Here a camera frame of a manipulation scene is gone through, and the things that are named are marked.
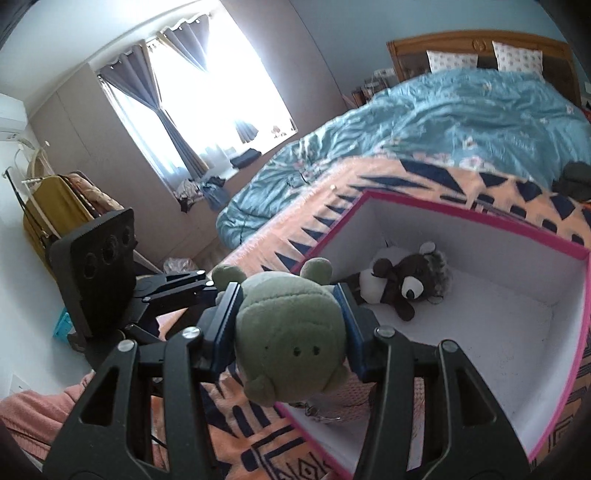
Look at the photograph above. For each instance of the white patterned pillow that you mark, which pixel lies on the white patterned pillow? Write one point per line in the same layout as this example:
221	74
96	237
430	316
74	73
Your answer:
517	56
452	61

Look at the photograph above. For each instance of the dark folded garment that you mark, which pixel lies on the dark folded garment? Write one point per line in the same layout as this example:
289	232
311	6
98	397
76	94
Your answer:
244	158

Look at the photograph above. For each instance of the pink cardboard box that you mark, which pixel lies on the pink cardboard box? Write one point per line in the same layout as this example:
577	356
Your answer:
485	350

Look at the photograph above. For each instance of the clothes drying rack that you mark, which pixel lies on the clothes drying rack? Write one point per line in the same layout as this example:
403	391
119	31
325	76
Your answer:
21	177

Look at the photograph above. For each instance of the dark cloth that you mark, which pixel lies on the dark cloth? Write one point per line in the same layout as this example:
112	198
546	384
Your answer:
575	180

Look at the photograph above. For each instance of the bright window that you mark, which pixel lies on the bright window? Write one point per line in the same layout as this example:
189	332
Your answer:
240	69

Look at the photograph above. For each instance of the wooden headboard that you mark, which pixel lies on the wooden headboard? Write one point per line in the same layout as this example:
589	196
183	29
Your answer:
461	40

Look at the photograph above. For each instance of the white air conditioner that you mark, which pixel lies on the white air conditioner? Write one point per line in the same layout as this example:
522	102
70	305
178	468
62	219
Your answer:
11	117

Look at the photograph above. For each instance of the panda plush toy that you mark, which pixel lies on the panda plush toy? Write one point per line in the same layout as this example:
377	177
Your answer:
371	285

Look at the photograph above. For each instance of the cluttered nightstand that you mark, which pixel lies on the cluttered nightstand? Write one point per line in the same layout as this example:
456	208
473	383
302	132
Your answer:
371	87

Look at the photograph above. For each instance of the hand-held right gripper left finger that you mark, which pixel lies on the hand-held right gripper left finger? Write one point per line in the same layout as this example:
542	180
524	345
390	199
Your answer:
226	319

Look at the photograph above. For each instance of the yellow cloth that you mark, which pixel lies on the yellow cloth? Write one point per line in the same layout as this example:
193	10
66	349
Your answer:
51	207

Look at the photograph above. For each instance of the brown patterned cloth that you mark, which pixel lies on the brown patterned cloth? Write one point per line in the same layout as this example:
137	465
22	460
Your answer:
99	196

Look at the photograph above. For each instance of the blue floral duvet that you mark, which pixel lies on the blue floral duvet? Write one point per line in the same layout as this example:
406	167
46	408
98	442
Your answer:
438	120

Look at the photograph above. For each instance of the grey blue curtain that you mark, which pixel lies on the grey blue curtain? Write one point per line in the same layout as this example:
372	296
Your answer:
180	138
184	48

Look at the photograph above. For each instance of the green frog plush toy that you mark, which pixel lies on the green frog plush toy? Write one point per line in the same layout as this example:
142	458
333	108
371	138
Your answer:
286	318

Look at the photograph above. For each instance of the person's left forearm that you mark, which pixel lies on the person's left forearm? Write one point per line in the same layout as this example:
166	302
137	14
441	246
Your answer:
32	410

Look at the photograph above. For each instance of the clear plastic bag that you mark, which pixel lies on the clear plastic bag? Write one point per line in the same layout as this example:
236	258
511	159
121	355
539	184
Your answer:
179	265

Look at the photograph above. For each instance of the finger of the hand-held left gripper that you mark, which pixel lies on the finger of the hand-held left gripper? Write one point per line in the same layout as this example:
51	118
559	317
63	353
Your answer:
178	279
184	302

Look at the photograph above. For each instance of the brown raccoon plush toy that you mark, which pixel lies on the brown raccoon plush toy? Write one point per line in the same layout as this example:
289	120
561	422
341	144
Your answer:
408	277

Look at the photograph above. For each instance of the orange patterned blanket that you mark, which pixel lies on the orange patterned blanket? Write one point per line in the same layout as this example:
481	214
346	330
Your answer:
323	203

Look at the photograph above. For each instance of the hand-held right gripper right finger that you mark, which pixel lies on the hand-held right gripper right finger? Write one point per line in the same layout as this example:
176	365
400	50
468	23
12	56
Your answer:
351	323

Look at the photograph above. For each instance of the pile of clothes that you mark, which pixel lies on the pile of clothes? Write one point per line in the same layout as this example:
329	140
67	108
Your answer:
203	191

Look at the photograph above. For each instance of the teal box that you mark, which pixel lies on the teal box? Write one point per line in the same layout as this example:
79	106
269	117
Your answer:
63	325

